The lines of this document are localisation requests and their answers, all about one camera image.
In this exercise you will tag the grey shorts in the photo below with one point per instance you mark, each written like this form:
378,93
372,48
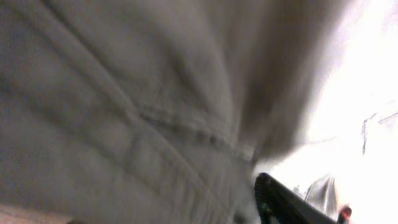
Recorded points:
153,111

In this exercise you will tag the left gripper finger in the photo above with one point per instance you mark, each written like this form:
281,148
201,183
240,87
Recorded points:
277,204

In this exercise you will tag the dark garment red trim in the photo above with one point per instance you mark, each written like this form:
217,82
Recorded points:
344,215

